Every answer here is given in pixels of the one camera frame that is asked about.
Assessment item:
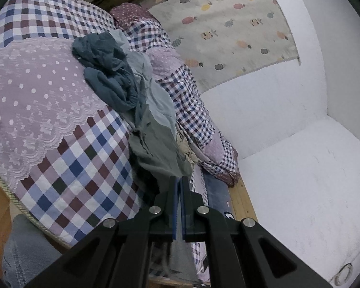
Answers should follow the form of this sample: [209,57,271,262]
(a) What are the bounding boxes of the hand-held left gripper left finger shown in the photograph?
[24,176,180,288]

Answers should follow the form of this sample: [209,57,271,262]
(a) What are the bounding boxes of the olive green t-shirt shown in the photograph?
[128,96,199,279]

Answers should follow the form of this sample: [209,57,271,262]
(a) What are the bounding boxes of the blue plush pillow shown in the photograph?
[203,172,235,220]

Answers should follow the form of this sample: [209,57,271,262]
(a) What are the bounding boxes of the checked dotted quilt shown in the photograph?
[109,3,239,187]

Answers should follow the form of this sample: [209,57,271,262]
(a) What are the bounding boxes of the checked bedsheet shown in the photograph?
[0,0,211,278]

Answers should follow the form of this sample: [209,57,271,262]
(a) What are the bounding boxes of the beige garment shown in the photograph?
[176,134,196,166]

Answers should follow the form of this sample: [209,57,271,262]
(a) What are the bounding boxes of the pineapple print wall cloth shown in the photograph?
[148,0,301,92]

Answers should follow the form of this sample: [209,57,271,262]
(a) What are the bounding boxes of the wooden bed headboard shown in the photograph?
[227,175,259,223]

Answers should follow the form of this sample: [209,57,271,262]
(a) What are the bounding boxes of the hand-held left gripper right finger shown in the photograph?
[181,176,333,288]

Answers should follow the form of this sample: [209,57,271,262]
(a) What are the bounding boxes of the light grey garment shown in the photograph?
[109,30,176,132]

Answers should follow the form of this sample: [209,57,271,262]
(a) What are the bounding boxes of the teal blue garment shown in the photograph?
[72,32,142,118]

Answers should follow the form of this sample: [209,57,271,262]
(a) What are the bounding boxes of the person's leg grey jeans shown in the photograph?
[1,214,67,288]

